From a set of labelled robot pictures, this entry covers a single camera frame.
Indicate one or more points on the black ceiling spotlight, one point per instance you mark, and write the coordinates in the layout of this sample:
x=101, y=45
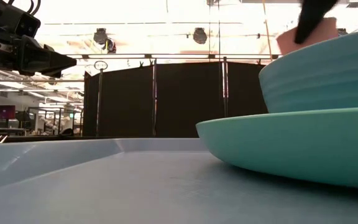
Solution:
x=100, y=37
x=199, y=35

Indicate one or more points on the background black metal frame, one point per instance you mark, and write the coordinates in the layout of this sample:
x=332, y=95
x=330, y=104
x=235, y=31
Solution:
x=30, y=116

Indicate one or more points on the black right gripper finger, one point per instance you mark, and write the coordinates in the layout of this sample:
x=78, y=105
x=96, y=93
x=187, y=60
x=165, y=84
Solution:
x=312, y=18

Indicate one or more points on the dark computer monitor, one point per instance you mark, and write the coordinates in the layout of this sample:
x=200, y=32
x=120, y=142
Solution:
x=4, y=112

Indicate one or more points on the black partition screen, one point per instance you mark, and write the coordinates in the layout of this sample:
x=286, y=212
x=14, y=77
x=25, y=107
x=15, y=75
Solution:
x=185, y=99

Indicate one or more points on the blue ribbed bowl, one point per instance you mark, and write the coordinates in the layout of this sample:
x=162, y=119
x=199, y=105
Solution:
x=322, y=81

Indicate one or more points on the linear ceiling light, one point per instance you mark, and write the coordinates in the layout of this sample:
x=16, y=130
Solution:
x=179, y=56

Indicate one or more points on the green plate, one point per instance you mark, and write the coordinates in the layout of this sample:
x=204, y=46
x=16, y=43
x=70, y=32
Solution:
x=291, y=146

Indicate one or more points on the blue plastic tray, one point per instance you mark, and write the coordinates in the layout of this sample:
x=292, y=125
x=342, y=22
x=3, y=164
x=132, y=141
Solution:
x=104, y=186

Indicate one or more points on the pink ribbed cup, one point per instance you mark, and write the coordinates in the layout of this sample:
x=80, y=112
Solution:
x=328, y=29

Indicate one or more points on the black aluminium rig frame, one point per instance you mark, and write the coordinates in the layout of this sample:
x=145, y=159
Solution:
x=42, y=139

